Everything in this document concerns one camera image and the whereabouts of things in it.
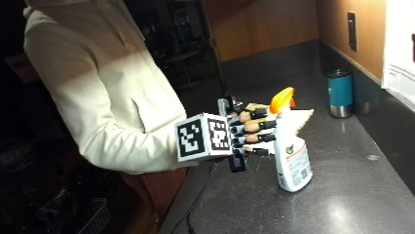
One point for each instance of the white spray bottle orange trigger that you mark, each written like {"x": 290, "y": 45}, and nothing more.
{"x": 294, "y": 159}

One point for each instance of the yellow and white cloth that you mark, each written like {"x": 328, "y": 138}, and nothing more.
{"x": 302, "y": 117}

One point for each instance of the white marker cube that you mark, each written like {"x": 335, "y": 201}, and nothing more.
{"x": 201, "y": 138}

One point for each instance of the teal steel tumbler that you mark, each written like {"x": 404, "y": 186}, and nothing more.
{"x": 339, "y": 92}

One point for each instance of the dark round table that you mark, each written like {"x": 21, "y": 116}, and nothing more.
{"x": 185, "y": 60}

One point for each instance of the person in cream hoodie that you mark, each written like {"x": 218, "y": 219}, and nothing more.
{"x": 98, "y": 81}

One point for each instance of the black wall plate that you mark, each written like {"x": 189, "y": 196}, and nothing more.
{"x": 351, "y": 31}

